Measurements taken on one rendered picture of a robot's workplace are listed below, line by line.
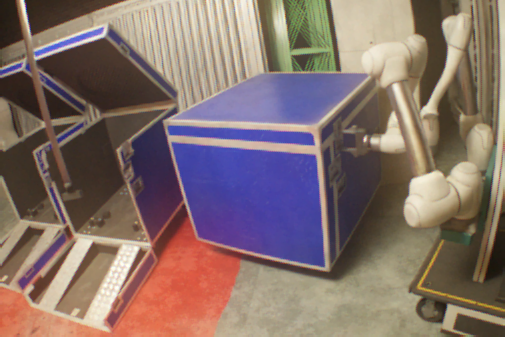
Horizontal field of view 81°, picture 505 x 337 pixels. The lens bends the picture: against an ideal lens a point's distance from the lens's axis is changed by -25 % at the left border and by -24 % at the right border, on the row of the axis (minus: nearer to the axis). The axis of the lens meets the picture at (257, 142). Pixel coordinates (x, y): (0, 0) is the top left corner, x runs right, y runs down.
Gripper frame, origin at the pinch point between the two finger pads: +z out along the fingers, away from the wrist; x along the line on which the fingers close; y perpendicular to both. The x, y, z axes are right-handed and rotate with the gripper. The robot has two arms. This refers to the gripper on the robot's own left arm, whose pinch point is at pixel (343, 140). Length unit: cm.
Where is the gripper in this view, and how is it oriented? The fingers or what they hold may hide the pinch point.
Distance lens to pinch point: 206.2
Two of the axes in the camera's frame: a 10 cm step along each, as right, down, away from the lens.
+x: -1.6, -9.2, -3.6
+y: 5.2, -3.9, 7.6
